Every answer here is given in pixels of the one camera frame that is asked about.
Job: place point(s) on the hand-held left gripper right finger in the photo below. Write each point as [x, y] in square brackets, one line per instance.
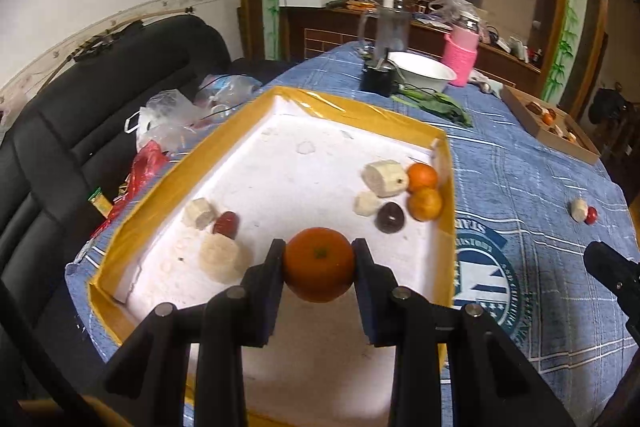
[367, 297]

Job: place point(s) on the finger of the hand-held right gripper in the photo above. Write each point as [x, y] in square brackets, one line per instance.
[607, 264]

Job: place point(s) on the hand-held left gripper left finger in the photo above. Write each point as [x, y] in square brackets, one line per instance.
[272, 292]

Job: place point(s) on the large orange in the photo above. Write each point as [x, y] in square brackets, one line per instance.
[320, 264]

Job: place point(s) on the red date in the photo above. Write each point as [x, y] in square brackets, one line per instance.
[226, 224]

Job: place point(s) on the white foam box yellow tape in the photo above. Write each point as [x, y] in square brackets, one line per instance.
[300, 177]

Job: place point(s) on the small orange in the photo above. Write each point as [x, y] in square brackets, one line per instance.
[425, 204]
[421, 177]

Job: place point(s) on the small red round fruit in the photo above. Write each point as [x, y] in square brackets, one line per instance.
[592, 215]

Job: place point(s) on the round pale flat slice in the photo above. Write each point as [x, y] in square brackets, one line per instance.
[220, 259]

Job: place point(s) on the tiny cream white chunk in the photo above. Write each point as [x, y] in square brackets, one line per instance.
[579, 209]

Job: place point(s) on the dark brown round fruit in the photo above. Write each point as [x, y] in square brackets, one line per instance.
[390, 217]

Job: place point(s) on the small cream white chunk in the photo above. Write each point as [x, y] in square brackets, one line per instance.
[367, 204]

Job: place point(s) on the angular cream white chunk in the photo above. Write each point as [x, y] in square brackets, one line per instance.
[197, 213]

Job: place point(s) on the blue checked tablecloth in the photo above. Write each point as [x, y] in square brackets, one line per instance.
[525, 187]

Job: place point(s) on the cardboard tray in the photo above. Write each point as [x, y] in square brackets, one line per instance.
[575, 149]

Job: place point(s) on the cream white cylindrical chunk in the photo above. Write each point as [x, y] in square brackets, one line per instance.
[382, 177]

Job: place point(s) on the tiny orange in tray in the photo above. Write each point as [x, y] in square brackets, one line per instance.
[548, 118]

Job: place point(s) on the black bag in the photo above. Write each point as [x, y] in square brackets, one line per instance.
[607, 104]

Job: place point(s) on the brown date in tray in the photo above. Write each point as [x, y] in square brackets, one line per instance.
[535, 108]

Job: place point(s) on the red plastic bag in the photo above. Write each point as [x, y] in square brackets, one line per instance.
[147, 159]

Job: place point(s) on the green yellow snack packet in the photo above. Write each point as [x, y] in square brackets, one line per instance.
[100, 202]

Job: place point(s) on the green leaves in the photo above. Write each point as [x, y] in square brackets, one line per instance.
[440, 104]

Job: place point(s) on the plastic bag with bottles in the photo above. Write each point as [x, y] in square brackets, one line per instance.
[235, 87]

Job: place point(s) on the clear plastic bag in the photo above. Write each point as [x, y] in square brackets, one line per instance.
[165, 107]

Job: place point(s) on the small black box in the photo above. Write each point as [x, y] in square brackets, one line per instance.
[375, 82]

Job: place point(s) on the white bowl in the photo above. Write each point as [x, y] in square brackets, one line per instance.
[425, 69]

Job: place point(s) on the black leather sofa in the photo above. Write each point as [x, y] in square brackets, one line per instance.
[75, 132]

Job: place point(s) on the jar with pink sleeve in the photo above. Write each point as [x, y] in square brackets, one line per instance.
[460, 57]

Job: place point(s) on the dark wooden cabinet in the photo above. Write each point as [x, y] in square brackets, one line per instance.
[330, 32]

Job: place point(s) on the glass pitcher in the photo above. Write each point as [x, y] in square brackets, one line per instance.
[392, 27]

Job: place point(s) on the flat white box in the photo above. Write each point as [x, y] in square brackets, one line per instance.
[310, 1]

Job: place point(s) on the crumpled translucent plastic bag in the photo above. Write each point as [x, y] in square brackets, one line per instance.
[450, 7]

